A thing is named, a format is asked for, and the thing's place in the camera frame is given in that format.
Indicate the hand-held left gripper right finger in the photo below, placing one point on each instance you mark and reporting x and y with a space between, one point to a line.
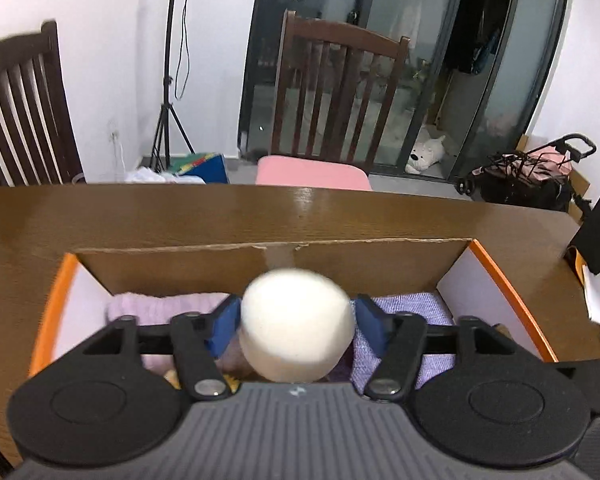
370 322

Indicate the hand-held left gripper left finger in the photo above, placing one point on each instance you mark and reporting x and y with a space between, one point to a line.
225 327

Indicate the purple knitted cloth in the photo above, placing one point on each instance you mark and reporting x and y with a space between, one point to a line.
420 307

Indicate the white round sponge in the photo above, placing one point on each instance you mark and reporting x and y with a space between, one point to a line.
295 320

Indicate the orange cardboard box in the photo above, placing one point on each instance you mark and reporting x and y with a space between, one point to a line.
180 270

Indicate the pale pink towel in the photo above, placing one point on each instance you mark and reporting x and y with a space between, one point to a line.
155 305

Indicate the pink seat cushion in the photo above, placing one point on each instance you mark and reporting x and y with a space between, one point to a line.
310 174

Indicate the colourful toy box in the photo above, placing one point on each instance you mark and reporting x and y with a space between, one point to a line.
202 167

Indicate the white crumpled cloth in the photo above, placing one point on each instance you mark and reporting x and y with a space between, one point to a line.
147 176

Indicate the white plush dog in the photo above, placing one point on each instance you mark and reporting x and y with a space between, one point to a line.
425 155

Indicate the black folded stroller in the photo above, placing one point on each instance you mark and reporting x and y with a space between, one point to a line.
520 185

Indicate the black tripod stand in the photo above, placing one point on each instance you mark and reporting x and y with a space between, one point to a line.
167 85

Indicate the glass sliding door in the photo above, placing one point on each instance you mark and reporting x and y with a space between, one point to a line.
395 60

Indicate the dark wooden chair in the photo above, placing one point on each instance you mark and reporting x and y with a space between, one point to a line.
340 60
20 120

